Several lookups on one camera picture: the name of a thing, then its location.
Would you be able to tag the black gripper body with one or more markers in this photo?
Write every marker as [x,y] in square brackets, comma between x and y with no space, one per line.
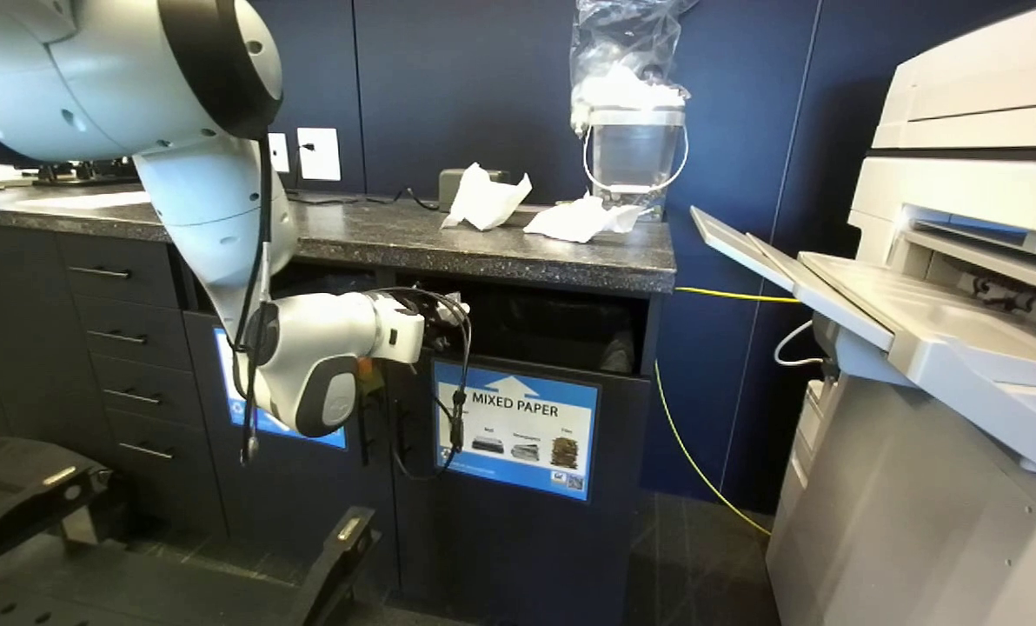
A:
[448,309]

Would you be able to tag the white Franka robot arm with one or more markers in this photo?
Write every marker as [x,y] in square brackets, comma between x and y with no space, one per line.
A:
[79,70]

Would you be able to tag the crumpled white paper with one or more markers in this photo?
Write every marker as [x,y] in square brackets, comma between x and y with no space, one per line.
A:
[581,220]
[487,199]

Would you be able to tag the black bin liner bag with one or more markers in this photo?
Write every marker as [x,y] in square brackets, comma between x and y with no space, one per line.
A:
[566,332]

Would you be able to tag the black bin cabinet door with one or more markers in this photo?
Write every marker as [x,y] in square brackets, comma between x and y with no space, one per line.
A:
[505,558]
[298,510]

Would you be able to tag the dark grey adapter box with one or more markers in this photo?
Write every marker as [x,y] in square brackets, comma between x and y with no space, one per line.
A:
[453,179]

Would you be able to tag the blue label with up arrow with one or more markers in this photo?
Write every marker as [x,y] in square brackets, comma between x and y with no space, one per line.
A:
[531,440]

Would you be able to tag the large white outlet plate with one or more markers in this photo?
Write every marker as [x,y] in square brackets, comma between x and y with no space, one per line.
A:
[323,154]

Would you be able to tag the blue label with down arrow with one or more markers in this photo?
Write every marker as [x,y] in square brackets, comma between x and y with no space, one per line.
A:
[225,368]

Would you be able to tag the clear plastic bucket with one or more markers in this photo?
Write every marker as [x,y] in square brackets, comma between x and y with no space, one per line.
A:
[633,158]

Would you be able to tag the white paper wad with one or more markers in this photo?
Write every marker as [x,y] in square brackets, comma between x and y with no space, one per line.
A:
[623,90]

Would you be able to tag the clear plastic bag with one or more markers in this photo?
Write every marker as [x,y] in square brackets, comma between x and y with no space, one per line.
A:
[629,35]

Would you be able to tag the black hole punch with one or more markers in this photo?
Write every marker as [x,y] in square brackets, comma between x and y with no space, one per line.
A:
[79,176]

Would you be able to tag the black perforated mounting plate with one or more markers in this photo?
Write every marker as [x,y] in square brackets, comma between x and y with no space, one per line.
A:
[138,592]

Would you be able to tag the dark cabinet unit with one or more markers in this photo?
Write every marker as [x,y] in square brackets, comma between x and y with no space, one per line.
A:
[32,368]

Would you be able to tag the grey printer side tray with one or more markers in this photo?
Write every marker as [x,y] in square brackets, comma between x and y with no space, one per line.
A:
[888,314]

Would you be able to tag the large white office printer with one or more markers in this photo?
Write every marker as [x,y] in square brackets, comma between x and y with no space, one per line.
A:
[949,521]

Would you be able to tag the small white wall plate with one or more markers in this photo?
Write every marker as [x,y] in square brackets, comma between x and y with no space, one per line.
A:
[280,154]

